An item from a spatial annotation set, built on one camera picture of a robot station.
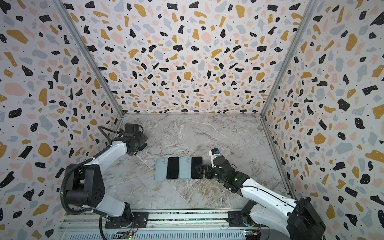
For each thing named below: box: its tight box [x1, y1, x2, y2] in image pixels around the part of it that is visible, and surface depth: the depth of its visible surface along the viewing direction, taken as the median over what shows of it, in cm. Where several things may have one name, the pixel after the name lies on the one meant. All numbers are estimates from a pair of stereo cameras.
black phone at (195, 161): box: [191, 156, 203, 179], surface depth 96 cm
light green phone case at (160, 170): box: [154, 157, 168, 181], surface depth 95 cm
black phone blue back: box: [166, 156, 179, 179], surface depth 94 cm
